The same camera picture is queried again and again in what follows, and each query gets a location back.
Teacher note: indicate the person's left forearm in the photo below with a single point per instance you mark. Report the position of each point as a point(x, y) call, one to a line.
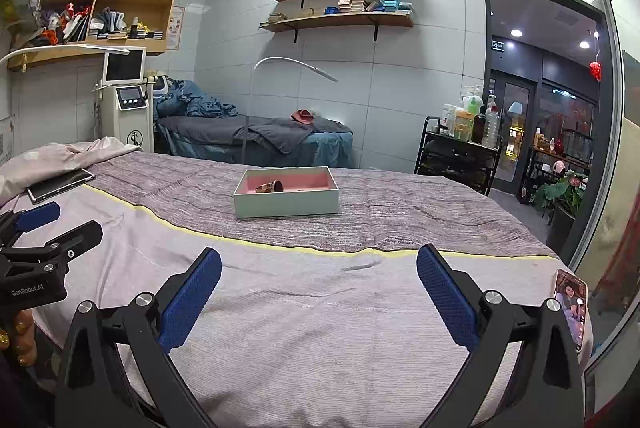
point(22, 398)

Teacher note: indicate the pink quilt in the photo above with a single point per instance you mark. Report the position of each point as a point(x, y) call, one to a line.
point(55, 158)

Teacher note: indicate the red hat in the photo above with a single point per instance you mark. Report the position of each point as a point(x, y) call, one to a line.
point(302, 116)

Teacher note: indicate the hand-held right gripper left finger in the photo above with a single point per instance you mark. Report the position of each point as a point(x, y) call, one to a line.
point(192, 298)

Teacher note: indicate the green potted lotus plant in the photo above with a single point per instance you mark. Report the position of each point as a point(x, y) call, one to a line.
point(560, 195)

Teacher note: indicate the white beauty machine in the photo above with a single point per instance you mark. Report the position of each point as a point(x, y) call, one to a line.
point(127, 108)

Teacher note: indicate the person's left hand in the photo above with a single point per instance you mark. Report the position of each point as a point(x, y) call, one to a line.
point(25, 340)

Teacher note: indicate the light green box pink lining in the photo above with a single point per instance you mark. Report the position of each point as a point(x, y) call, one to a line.
point(285, 203)

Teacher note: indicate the wall poster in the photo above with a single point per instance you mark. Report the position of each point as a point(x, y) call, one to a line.
point(176, 28)

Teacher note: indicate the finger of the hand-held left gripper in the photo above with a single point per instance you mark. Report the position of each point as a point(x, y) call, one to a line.
point(75, 240)
point(37, 214)

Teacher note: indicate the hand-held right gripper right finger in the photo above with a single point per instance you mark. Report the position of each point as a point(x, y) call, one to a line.
point(447, 298)

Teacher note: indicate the red hanging decoration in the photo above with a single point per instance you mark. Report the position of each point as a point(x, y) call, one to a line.
point(595, 71)

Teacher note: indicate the black trolley rack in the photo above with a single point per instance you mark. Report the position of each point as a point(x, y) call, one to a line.
point(455, 163)

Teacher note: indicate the stacks of small boxes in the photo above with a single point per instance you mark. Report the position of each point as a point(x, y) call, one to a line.
point(365, 3)

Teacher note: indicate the cluster of toiletry bottles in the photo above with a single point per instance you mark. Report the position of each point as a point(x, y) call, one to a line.
point(472, 118)

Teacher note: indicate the blue crumpled duvet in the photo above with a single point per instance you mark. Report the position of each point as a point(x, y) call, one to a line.
point(195, 100)

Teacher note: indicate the white arc floor lamp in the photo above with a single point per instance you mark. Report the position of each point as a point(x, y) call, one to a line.
point(280, 59)

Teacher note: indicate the smartphone with lit screen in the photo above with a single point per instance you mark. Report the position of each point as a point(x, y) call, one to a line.
point(572, 308)

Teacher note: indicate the pink toy figure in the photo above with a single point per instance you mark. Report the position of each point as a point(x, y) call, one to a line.
point(557, 167)

